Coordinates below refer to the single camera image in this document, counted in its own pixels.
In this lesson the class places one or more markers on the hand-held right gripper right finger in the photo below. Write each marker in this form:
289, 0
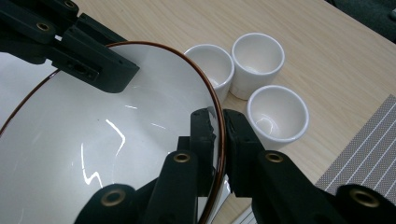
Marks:
241, 155

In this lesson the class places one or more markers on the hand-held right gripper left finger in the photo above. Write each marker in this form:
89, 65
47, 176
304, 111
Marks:
202, 149

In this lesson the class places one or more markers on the white cup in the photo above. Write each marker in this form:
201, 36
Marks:
277, 109
211, 62
258, 56

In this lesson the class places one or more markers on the white bowl brown rim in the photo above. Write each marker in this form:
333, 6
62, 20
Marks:
109, 140

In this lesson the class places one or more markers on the grey white striped placemat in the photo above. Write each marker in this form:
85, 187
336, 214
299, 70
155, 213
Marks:
367, 155

